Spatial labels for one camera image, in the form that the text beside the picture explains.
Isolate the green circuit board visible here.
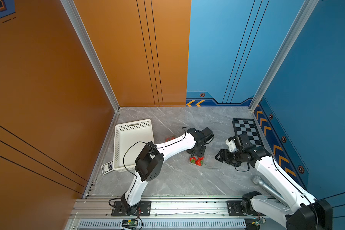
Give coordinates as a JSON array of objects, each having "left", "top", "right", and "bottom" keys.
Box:
[
  {"left": 244, "top": 218, "right": 266, "bottom": 230},
  {"left": 121, "top": 219, "right": 139, "bottom": 230}
]

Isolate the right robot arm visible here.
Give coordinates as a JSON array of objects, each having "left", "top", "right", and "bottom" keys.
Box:
[{"left": 215, "top": 134, "right": 333, "bottom": 230}]

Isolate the clear plastic clamshell container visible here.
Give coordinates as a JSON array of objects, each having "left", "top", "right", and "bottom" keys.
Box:
[{"left": 165, "top": 135, "right": 177, "bottom": 142}]

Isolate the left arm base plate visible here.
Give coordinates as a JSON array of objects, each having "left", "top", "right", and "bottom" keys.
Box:
[{"left": 111, "top": 200, "right": 151, "bottom": 217}]

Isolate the green circuit board right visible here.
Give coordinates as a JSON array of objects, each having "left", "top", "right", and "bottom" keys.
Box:
[{"left": 244, "top": 218, "right": 266, "bottom": 230}]

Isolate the green circuit board left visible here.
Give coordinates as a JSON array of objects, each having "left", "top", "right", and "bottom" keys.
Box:
[{"left": 121, "top": 219, "right": 139, "bottom": 230}]

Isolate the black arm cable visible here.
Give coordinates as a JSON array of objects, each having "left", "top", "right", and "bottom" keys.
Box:
[{"left": 123, "top": 127, "right": 193, "bottom": 179}]

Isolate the red strawberry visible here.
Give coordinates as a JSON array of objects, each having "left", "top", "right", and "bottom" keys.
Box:
[{"left": 190, "top": 157, "right": 196, "bottom": 164}]

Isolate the black white chessboard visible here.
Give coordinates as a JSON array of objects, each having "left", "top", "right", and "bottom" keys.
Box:
[{"left": 232, "top": 118, "right": 263, "bottom": 147}]

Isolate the white perforated plastic basket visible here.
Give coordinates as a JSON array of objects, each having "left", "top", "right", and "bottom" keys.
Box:
[{"left": 113, "top": 119, "right": 154, "bottom": 172}]

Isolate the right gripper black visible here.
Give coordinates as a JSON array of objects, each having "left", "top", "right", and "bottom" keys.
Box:
[{"left": 213, "top": 148, "right": 243, "bottom": 166}]

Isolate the silver microphone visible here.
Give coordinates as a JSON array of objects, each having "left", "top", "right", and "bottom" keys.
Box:
[{"left": 252, "top": 175, "right": 288, "bottom": 206}]

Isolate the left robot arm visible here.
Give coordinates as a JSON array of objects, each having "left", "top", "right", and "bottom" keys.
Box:
[{"left": 121, "top": 127, "right": 214, "bottom": 216}]

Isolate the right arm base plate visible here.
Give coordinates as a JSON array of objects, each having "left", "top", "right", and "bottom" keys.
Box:
[{"left": 226, "top": 200, "right": 265, "bottom": 217}]

